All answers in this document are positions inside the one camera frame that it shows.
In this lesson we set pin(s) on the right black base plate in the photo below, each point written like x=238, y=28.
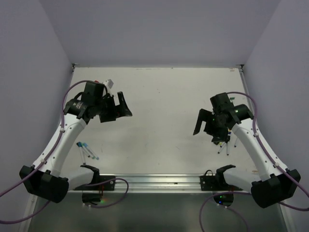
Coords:
x=208, y=182

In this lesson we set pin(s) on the light blue capped pen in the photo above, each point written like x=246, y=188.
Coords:
x=91, y=151

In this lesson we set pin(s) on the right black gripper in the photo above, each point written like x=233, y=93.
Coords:
x=206, y=115

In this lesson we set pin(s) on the yellow marker pen body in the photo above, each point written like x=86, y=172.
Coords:
x=221, y=147

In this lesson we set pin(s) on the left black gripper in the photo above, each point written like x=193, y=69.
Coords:
x=119, y=110

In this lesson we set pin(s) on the teal capped pen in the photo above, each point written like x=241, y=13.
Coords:
x=88, y=154

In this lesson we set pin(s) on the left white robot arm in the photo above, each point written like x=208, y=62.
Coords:
x=43, y=178

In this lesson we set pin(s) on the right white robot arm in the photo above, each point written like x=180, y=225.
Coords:
x=274, y=181

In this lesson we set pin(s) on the black capped pen right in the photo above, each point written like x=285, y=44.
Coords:
x=228, y=146

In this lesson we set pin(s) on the aluminium mounting rail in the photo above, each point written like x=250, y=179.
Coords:
x=159, y=183

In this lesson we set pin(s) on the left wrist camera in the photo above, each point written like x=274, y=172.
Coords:
x=108, y=84

